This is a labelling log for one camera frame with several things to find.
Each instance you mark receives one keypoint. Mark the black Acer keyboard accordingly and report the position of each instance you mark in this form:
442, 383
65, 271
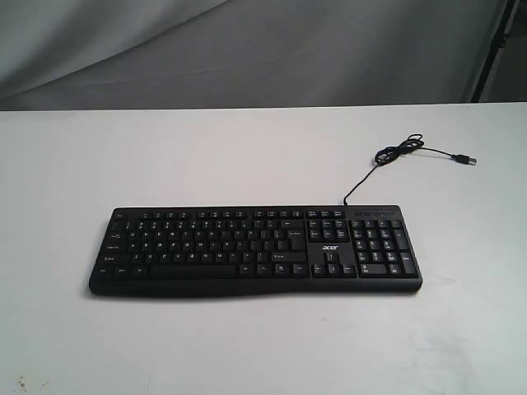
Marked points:
239, 251

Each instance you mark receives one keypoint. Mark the grey backdrop cloth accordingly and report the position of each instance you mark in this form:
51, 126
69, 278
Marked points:
80, 55

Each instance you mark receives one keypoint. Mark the black tripod stand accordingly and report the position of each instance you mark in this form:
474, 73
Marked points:
501, 34

